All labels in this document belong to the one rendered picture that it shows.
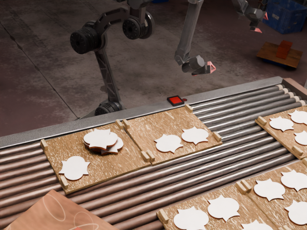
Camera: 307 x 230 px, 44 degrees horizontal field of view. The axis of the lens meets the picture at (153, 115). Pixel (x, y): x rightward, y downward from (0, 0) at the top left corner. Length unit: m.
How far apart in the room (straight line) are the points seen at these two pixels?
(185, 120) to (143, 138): 0.29
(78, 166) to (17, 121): 1.94
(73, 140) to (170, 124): 0.52
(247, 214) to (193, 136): 0.51
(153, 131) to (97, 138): 0.32
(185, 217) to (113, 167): 0.41
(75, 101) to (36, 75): 0.65
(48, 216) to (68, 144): 0.52
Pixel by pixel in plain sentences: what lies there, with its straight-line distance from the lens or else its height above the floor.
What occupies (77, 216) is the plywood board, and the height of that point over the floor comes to 1.04.
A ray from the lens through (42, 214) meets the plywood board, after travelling 1.43.
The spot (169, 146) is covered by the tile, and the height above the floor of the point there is 0.95.
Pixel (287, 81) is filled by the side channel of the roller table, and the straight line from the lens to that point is 2.65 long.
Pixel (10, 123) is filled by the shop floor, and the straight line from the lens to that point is 3.59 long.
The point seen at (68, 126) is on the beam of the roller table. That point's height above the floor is 0.92.
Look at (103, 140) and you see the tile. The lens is 1.76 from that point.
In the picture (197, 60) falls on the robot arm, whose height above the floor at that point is 1.22.
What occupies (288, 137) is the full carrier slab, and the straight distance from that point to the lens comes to 2.14.
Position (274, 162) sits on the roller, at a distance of 1.98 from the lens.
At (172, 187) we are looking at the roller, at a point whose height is 0.92.
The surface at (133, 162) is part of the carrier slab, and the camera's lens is 1.76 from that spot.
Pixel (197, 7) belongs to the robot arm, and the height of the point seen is 1.50.
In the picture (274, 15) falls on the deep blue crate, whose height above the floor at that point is 0.19.
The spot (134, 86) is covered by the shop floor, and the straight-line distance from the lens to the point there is 4.08.
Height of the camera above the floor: 2.14
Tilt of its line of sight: 36 degrees down
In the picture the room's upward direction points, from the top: 7 degrees clockwise
